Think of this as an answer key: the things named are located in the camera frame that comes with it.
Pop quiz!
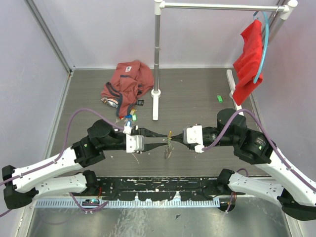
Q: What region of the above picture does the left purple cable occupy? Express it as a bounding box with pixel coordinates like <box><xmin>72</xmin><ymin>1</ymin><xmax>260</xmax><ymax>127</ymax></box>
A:
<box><xmin>0</xmin><ymin>108</ymin><xmax>129</xmax><ymax>218</ymax></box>

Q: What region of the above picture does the rust red t-shirt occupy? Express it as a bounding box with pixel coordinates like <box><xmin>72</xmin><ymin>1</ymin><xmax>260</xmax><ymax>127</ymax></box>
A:
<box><xmin>101</xmin><ymin>60</ymin><xmax>154</xmax><ymax>117</ymax></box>

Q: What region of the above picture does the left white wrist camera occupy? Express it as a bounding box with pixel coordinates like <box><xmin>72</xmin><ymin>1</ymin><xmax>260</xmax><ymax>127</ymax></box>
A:
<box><xmin>123</xmin><ymin>125</ymin><xmax>145</xmax><ymax>153</ymax></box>

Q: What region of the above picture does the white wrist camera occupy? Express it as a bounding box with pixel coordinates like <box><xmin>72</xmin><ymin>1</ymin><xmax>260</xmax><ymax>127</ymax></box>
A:
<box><xmin>182</xmin><ymin>124</ymin><xmax>204</xmax><ymax>153</ymax></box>
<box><xmin>123</xmin><ymin>125</ymin><xmax>145</xmax><ymax>153</ymax></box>

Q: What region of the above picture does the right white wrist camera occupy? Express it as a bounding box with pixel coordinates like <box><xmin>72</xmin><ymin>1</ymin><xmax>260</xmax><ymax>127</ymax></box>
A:
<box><xmin>182</xmin><ymin>124</ymin><xmax>204</xmax><ymax>153</ymax></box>

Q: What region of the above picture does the blue key tag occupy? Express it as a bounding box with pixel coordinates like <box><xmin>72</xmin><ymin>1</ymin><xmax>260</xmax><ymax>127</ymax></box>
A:
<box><xmin>124</xmin><ymin>115</ymin><xmax>133</xmax><ymax>126</ymax></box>

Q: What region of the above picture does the bright red shirt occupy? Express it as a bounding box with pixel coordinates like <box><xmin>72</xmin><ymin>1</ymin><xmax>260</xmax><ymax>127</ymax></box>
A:
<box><xmin>233</xmin><ymin>20</ymin><xmax>263</xmax><ymax>106</ymax></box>

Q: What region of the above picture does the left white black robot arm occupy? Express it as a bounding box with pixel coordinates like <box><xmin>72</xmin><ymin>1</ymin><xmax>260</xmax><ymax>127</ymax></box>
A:
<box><xmin>2</xmin><ymin>119</ymin><xmax>167</xmax><ymax>210</ymax></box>

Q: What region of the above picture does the black mounting base plate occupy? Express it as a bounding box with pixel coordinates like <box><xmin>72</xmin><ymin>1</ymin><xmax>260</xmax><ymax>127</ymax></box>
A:
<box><xmin>71</xmin><ymin>176</ymin><xmax>247</xmax><ymax>202</ymax></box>

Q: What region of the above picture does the aluminium frame post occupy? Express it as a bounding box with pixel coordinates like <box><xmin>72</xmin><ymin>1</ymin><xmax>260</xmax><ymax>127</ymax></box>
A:
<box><xmin>24</xmin><ymin>0</ymin><xmax>73</xmax><ymax>74</ymax></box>

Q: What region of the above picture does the grey slotted cable duct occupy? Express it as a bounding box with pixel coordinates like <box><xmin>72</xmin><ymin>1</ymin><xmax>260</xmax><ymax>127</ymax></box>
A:
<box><xmin>35</xmin><ymin>197</ymin><xmax>220</xmax><ymax>208</ymax></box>

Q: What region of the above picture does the light blue clothes hanger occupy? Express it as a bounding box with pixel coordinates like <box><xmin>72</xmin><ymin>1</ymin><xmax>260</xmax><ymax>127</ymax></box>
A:
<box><xmin>253</xmin><ymin>11</ymin><xmax>270</xmax><ymax>84</ymax></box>

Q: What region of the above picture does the white metal clothes rack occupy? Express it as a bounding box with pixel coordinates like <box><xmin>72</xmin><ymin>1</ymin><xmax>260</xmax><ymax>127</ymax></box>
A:
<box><xmin>151</xmin><ymin>0</ymin><xmax>298</xmax><ymax>121</ymax></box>

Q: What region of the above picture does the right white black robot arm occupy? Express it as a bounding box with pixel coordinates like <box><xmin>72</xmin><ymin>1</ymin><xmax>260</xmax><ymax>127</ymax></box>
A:
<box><xmin>171</xmin><ymin>108</ymin><xmax>316</xmax><ymax>221</ymax></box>

